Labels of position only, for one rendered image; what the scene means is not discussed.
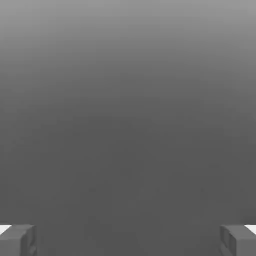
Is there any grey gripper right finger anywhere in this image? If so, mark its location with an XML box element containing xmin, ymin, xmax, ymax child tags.
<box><xmin>219</xmin><ymin>224</ymin><xmax>256</xmax><ymax>256</ymax></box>

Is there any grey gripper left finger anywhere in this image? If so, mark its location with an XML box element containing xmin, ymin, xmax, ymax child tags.
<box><xmin>0</xmin><ymin>224</ymin><xmax>38</xmax><ymax>256</ymax></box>

